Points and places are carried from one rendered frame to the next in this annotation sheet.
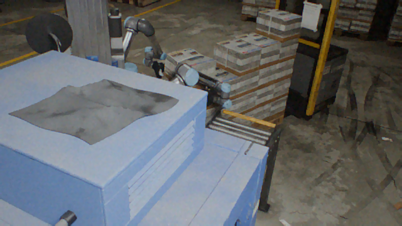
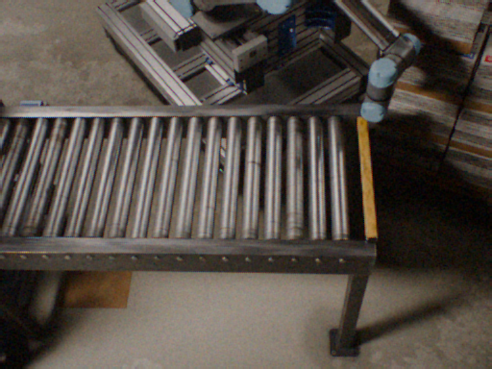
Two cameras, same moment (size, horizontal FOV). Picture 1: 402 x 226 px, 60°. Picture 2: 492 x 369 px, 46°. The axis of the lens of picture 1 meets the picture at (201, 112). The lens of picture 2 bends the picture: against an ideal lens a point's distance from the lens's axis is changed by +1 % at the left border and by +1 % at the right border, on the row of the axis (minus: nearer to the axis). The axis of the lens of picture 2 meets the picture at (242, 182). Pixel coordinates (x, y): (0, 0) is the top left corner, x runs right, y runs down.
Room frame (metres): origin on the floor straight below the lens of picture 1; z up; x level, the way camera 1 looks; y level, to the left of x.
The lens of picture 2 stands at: (1.72, -1.17, 2.25)
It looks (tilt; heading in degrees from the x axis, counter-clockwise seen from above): 56 degrees down; 74
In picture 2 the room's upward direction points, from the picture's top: 7 degrees counter-clockwise
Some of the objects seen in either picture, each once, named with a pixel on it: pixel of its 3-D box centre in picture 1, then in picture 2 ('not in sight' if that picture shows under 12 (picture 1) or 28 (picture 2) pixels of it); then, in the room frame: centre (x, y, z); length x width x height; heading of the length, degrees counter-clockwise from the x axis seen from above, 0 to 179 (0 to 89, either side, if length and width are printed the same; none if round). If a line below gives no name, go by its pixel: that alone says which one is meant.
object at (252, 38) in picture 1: (256, 39); not in sight; (3.49, -0.52, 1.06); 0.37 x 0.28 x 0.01; 41
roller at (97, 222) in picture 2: not in sight; (107, 177); (1.61, -0.02, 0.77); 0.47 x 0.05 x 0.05; 65
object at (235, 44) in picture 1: (239, 46); not in sight; (3.27, -0.33, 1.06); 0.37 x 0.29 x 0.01; 44
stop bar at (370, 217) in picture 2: (249, 118); (367, 174); (2.33, -0.37, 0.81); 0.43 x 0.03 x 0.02; 65
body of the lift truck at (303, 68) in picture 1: (307, 74); not in sight; (4.22, -1.35, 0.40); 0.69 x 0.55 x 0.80; 42
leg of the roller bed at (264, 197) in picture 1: (268, 176); (351, 310); (2.21, -0.58, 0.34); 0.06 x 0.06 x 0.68; 65
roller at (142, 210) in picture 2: not in sight; (148, 177); (1.73, -0.08, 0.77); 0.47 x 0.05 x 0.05; 65
